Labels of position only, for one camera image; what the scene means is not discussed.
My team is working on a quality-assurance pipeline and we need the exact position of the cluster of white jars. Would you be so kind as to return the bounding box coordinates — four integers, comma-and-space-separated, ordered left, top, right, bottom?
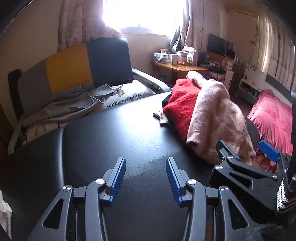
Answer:
154, 47, 197, 65

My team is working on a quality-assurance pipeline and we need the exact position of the white printed cushion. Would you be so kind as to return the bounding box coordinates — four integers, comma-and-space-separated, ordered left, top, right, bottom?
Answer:
25, 80, 158, 143

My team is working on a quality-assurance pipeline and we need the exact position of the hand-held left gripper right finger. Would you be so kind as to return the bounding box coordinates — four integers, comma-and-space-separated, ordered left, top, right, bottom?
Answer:
166, 158, 264, 241

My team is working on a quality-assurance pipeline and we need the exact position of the bright window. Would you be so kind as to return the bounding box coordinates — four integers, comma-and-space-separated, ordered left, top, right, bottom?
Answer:
102, 0, 188, 35

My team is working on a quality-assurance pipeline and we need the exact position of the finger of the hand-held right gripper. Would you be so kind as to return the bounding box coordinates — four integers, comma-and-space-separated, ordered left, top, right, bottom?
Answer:
209, 140, 281, 210
258, 140, 292, 180

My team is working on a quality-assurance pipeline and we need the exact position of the grey drawstring hoodie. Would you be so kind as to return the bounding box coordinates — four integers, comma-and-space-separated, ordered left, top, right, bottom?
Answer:
22, 83, 123, 128

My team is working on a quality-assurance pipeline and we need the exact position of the pink patterned curtain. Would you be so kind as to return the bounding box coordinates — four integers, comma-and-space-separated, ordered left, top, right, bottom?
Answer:
171, 0, 204, 52
58, 0, 123, 52

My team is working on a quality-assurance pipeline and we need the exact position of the white knitted cloth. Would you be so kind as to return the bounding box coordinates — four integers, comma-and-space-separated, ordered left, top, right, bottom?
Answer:
0, 189, 13, 240

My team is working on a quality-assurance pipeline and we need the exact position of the wooden desk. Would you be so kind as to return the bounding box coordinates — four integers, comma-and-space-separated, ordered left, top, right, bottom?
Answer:
151, 61, 208, 87

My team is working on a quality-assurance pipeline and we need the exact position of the black monitor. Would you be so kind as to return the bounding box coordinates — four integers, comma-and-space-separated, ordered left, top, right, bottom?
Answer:
207, 34, 227, 56

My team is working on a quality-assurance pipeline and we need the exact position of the black garment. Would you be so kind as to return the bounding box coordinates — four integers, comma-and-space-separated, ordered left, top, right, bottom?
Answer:
162, 91, 176, 108

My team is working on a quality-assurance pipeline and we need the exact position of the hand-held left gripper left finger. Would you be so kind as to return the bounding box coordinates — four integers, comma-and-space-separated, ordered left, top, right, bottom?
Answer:
28, 157, 126, 241

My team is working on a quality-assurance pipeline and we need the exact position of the small beige sock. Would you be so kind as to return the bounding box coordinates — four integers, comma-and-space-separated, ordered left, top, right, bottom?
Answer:
153, 110, 170, 127

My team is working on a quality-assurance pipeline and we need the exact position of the red quilt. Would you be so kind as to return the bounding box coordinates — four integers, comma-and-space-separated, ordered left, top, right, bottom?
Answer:
246, 89, 294, 173

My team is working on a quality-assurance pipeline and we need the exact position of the beige striped curtain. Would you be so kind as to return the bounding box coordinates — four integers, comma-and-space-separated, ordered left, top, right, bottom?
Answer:
257, 9, 296, 91

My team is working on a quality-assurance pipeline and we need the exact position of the grey yellow blue sofa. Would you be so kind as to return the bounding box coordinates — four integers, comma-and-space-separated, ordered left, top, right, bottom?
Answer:
8, 37, 171, 153

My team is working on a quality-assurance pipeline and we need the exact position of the red knitted sweater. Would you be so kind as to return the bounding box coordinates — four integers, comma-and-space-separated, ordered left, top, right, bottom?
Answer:
163, 79, 201, 141

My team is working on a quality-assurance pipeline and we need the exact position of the pink knitted sweater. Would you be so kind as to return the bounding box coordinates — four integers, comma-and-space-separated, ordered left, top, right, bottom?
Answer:
186, 71, 257, 166

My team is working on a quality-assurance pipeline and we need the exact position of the dark fuzzy cloth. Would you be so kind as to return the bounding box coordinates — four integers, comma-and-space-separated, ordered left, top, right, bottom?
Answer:
245, 221, 288, 241

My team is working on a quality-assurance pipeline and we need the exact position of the white low shelf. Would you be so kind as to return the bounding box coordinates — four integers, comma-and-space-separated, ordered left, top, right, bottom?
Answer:
236, 62, 267, 105

